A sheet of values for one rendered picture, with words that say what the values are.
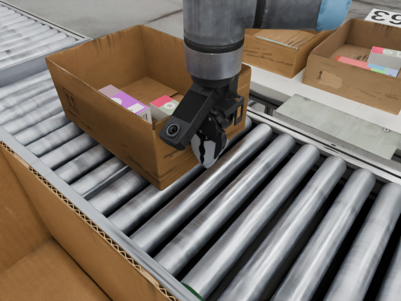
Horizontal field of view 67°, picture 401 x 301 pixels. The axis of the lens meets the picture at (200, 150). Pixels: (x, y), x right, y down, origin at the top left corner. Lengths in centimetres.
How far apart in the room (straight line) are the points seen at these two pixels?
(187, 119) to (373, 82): 61
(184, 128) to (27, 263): 27
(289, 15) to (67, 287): 42
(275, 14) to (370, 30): 91
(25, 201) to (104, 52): 58
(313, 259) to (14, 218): 45
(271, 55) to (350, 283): 71
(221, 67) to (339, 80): 57
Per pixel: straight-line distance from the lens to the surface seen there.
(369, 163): 80
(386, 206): 71
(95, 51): 88
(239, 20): 43
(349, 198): 69
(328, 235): 62
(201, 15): 43
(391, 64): 121
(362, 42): 134
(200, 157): 60
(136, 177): 68
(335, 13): 45
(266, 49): 104
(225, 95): 54
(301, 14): 44
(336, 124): 87
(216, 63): 45
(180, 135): 47
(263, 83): 99
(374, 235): 65
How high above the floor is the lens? 123
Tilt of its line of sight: 42 degrees down
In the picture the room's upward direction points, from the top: straight up
